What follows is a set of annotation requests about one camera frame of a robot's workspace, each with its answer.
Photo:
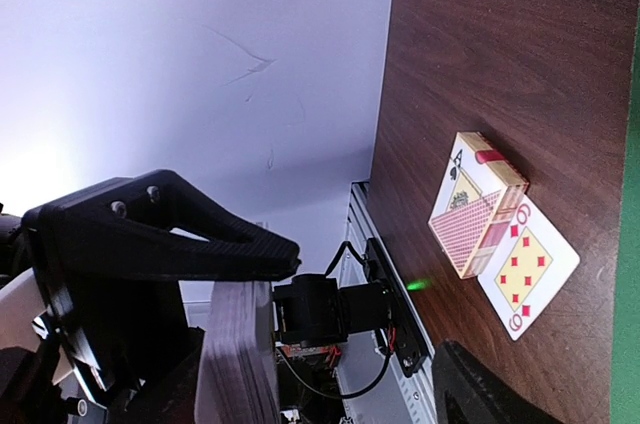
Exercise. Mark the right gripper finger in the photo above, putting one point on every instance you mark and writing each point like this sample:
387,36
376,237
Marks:
534,380

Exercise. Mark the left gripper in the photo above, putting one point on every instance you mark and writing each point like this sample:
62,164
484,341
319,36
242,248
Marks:
90,283

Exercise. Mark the face-up diamonds card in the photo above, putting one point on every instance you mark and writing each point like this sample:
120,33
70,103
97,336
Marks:
530,265

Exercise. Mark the card deck box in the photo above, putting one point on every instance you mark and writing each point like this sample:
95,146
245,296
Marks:
479,195

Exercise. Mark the red-backed card deck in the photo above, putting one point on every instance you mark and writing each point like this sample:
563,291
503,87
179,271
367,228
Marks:
237,376

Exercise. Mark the round green poker mat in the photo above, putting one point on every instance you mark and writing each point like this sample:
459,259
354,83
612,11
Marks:
624,399

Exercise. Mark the aluminium front rail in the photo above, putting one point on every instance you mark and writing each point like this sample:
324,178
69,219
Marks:
385,331

